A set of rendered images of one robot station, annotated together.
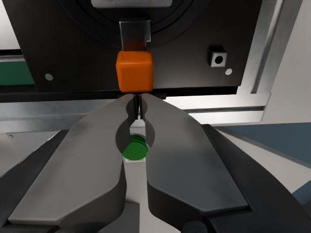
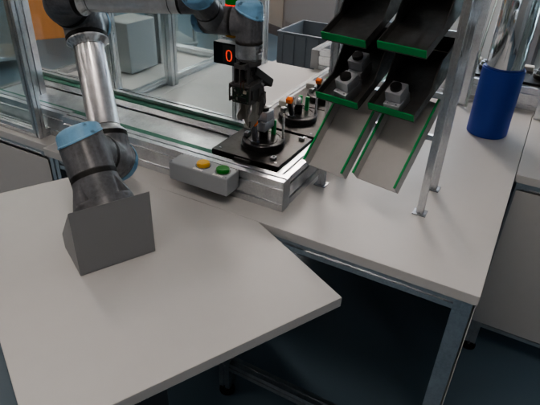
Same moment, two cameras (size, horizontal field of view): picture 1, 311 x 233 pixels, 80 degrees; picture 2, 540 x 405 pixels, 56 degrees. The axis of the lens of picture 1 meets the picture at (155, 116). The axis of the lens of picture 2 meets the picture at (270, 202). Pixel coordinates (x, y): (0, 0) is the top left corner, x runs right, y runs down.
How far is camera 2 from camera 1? 156 cm
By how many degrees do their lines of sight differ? 89
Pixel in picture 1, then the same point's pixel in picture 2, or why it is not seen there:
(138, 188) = (171, 238)
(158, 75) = (252, 157)
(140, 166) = (193, 225)
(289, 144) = not seen: outside the picture
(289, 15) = (300, 163)
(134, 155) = (221, 169)
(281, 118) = (308, 235)
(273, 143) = not seen: outside the picture
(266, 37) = (292, 165)
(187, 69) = (262, 158)
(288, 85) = (314, 221)
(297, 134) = not seen: outside the picture
